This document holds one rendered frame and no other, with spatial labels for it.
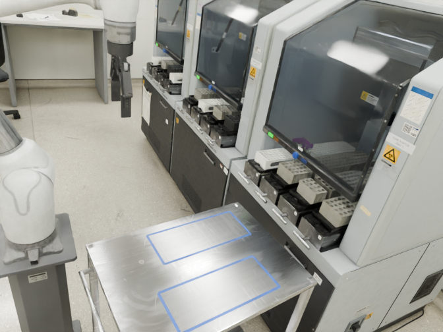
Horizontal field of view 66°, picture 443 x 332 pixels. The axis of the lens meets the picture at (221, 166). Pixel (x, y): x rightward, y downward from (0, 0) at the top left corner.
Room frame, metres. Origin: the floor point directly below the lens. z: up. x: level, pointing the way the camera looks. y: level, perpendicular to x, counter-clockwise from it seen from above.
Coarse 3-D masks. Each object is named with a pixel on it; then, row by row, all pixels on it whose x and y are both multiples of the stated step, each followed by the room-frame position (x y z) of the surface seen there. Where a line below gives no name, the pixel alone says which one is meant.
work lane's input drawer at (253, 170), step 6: (246, 162) 1.51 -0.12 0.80; (252, 162) 1.49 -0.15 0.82; (246, 168) 1.50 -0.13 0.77; (252, 168) 1.46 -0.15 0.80; (258, 168) 1.45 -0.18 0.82; (276, 168) 1.48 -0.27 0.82; (240, 174) 1.47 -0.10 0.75; (246, 174) 1.50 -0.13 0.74; (252, 174) 1.45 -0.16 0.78; (258, 174) 1.41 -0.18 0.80; (264, 174) 1.42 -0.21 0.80; (246, 180) 1.42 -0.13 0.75; (252, 180) 1.44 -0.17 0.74; (258, 180) 1.41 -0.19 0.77
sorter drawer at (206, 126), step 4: (204, 116) 1.98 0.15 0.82; (208, 116) 2.00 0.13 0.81; (200, 120) 1.99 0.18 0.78; (204, 120) 1.94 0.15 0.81; (208, 120) 1.93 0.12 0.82; (212, 120) 1.97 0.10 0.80; (200, 124) 1.98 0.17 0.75; (204, 124) 1.94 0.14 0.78; (208, 124) 1.89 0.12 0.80; (212, 124) 1.90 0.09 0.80; (216, 124) 1.90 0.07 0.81; (196, 128) 1.92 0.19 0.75; (200, 128) 1.92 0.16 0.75; (204, 128) 1.93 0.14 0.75; (208, 128) 1.89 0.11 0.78; (200, 132) 1.88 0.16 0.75; (208, 132) 1.88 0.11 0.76
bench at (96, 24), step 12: (36, 12) 3.87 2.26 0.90; (48, 12) 3.98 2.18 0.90; (60, 12) 4.09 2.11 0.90; (12, 24) 3.37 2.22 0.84; (24, 24) 3.43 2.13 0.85; (36, 24) 3.42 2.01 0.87; (48, 24) 3.47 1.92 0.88; (60, 24) 3.53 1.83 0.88; (72, 24) 3.59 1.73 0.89; (84, 24) 3.65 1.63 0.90; (96, 24) 3.74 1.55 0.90; (96, 36) 4.10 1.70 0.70; (96, 48) 4.13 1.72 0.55; (96, 60) 4.16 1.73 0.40; (12, 72) 3.51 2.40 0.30; (96, 72) 4.19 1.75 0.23; (12, 84) 3.29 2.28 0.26; (96, 84) 4.22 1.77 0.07; (12, 96) 3.29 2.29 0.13
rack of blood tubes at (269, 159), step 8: (256, 152) 1.52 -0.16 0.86; (264, 152) 1.53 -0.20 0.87; (272, 152) 1.54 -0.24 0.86; (280, 152) 1.56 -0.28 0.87; (288, 152) 1.58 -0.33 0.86; (256, 160) 1.51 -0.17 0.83; (264, 160) 1.45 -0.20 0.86; (272, 160) 1.46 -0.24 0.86; (280, 160) 1.49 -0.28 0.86; (288, 160) 1.59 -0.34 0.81; (264, 168) 1.45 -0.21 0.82
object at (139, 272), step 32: (160, 224) 0.93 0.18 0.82; (192, 224) 0.96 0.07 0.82; (224, 224) 0.99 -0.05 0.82; (256, 224) 1.02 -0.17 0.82; (96, 256) 0.73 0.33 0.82; (128, 256) 0.76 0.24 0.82; (160, 256) 0.78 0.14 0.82; (192, 256) 0.80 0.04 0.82; (224, 256) 0.82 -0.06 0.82; (256, 256) 0.85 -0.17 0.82; (288, 256) 0.87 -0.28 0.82; (96, 288) 0.77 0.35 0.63; (128, 288) 0.64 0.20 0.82; (160, 288) 0.66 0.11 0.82; (192, 288) 0.68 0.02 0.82; (224, 288) 0.70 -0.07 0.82; (256, 288) 0.72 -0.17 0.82; (288, 288) 0.74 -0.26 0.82; (96, 320) 0.55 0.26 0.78; (128, 320) 0.54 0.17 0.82; (160, 320) 0.56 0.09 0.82; (192, 320) 0.57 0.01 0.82; (224, 320) 0.59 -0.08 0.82
